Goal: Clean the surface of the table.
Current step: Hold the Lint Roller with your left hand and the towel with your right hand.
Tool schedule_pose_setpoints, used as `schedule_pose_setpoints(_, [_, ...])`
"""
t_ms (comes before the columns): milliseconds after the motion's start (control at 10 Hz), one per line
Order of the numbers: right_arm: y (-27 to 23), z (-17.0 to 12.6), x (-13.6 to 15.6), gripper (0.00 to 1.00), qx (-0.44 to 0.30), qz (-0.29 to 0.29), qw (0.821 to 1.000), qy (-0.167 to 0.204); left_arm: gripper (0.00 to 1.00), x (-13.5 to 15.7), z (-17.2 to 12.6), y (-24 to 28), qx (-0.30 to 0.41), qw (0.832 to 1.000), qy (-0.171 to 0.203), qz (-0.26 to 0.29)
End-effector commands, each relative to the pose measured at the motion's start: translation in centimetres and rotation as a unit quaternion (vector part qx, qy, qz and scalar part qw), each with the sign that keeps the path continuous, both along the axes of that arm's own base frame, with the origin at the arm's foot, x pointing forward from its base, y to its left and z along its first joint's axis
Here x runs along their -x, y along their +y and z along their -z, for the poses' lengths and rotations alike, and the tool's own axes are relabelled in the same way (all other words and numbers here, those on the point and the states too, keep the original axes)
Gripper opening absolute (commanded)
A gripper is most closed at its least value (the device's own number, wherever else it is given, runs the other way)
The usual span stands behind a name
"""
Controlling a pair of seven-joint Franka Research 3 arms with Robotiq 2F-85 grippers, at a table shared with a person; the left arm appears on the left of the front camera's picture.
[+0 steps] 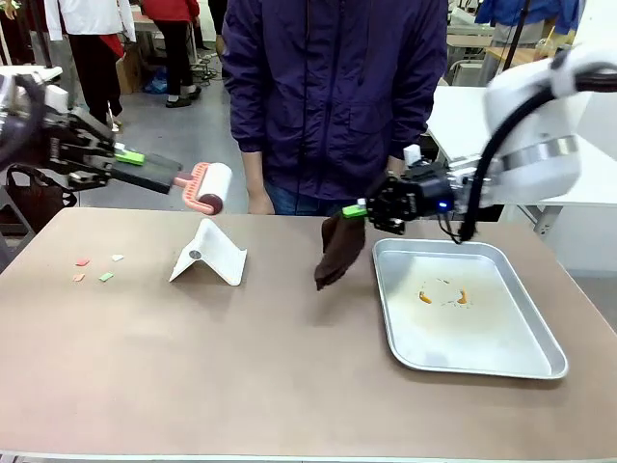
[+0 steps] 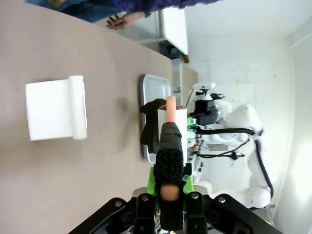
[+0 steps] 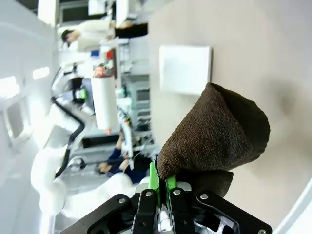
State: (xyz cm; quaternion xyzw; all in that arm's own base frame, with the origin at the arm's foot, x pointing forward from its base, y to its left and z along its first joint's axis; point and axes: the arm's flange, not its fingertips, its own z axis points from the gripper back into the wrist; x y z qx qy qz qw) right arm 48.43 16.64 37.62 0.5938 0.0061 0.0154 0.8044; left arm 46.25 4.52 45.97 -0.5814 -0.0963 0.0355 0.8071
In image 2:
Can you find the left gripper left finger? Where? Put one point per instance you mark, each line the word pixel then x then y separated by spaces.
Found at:
pixel 145 212

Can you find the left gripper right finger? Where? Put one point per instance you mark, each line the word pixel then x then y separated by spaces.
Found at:
pixel 195 212

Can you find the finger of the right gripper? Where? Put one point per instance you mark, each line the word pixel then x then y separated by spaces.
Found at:
pixel 192 128
pixel 192 121

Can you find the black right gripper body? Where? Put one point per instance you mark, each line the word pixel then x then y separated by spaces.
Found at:
pixel 206 112

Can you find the dark brown cloth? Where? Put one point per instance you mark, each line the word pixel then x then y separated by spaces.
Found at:
pixel 150 122

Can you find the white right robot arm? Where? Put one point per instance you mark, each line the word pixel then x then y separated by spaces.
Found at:
pixel 243 117

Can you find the person's right forearm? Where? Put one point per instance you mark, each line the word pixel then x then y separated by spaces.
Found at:
pixel 141 15

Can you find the person's right hand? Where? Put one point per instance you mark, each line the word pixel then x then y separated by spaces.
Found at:
pixel 120 22

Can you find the silver metal tray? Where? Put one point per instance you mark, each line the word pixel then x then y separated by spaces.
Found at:
pixel 156 85

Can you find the white side table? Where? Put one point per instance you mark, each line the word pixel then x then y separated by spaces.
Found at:
pixel 175 29

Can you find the person in purple jacket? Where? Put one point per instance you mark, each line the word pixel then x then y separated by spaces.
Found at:
pixel 146 3

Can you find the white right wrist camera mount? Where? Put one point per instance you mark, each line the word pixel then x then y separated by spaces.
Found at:
pixel 203 89

